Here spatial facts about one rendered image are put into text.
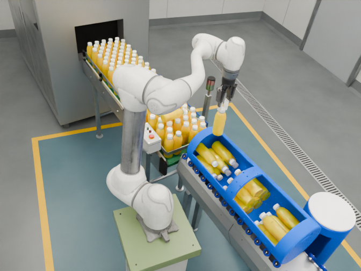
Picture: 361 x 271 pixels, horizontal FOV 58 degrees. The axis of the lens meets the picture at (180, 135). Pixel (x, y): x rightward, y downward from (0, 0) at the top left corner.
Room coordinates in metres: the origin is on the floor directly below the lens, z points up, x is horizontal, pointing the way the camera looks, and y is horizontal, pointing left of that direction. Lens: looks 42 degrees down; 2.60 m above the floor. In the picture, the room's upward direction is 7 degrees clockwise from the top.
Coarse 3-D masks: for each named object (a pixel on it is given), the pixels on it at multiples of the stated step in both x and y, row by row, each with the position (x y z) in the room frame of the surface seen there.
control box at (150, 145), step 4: (148, 124) 1.74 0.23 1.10; (148, 132) 1.65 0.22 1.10; (152, 132) 1.66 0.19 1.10; (144, 136) 1.61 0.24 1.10; (148, 136) 1.62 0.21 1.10; (156, 136) 1.63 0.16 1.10; (144, 140) 1.59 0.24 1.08; (148, 140) 1.58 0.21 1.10; (152, 140) 1.58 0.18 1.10; (156, 140) 1.59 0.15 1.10; (160, 140) 1.60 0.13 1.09; (144, 144) 1.59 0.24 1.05; (148, 144) 1.54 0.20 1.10; (152, 144) 1.56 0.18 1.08; (156, 144) 1.58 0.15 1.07; (160, 144) 1.60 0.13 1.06; (144, 148) 1.59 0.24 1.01; (148, 148) 1.54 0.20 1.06; (152, 148) 1.56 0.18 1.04; (156, 148) 1.58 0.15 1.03; (160, 148) 1.60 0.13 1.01; (148, 152) 1.55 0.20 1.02; (152, 152) 1.56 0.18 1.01
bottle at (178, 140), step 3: (174, 135) 1.71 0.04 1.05; (180, 135) 1.70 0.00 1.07; (174, 138) 1.69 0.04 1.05; (177, 138) 1.68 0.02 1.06; (180, 138) 1.69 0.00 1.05; (174, 141) 1.68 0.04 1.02; (177, 141) 1.67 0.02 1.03; (180, 141) 1.68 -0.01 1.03; (174, 144) 1.68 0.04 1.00; (177, 144) 1.67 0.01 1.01; (180, 144) 1.68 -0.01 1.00; (174, 147) 1.67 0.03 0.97; (177, 147) 1.67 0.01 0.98; (174, 153) 1.67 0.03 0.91; (177, 153) 1.67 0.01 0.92
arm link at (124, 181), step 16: (128, 64) 1.20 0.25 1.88; (112, 80) 1.15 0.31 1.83; (128, 80) 1.10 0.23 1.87; (144, 80) 1.08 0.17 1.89; (128, 96) 1.08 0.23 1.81; (128, 112) 1.09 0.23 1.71; (144, 112) 1.11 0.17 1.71; (128, 128) 1.08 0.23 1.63; (144, 128) 1.11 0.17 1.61; (128, 144) 1.07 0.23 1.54; (128, 160) 1.06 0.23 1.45; (112, 176) 1.07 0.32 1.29; (128, 176) 1.04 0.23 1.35; (144, 176) 1.09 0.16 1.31; (112, 192) 1.04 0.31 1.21; (128, 192) 1.00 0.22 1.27
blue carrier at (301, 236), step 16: (208, 128) 1.62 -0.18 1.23; (192, 144) 1.53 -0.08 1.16; (208, 144) 1.64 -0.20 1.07; (224, 144) 1.66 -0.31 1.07; (192, 160) 1.48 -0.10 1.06; (240, 160) 1.52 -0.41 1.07; (208, 176) 1.34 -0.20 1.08; (224, 176) 1.47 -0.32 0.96; (240, 176) 1.25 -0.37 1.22; (256, 176) 1.26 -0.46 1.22; (224, 192) 1.22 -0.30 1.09; (272, 192) 1.29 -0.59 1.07; (240, 208) 1.11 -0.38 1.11; (272, 208) 1.22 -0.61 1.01; (288, 208) 1.18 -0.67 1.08; (304, 224) 0.97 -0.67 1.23; (288, 240) 0.90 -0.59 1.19; (304, 240) 0.92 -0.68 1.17; (288, 256) 0.88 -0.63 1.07
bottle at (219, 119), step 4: (216, 112) 1.55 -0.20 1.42; (220, 112) 1.53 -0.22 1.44; (224, 112) 1.54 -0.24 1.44; (216, 116) 1.53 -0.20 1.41; (220, 116) 1.52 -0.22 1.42; (224, 116) 1.53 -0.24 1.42; (216, 120) 1.52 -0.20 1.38; (220, 120) 1.52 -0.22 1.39; (224, 120) 1.52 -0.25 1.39; (216, 124) 1.52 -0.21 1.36; (220, 124) 1.52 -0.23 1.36; (224, 124) 1.53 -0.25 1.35; (216, 128) 1.52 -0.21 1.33; (220, 128) 1.52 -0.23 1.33; (212, 132) 1.54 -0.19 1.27; (216, 132) 1.52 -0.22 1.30; (220, 132) 1.52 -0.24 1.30
